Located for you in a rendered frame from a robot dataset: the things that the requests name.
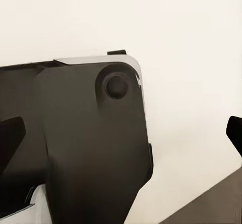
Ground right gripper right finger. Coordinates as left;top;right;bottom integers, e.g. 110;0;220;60
226;116;242;157

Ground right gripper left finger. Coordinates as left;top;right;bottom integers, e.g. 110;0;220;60
0;116;26;177

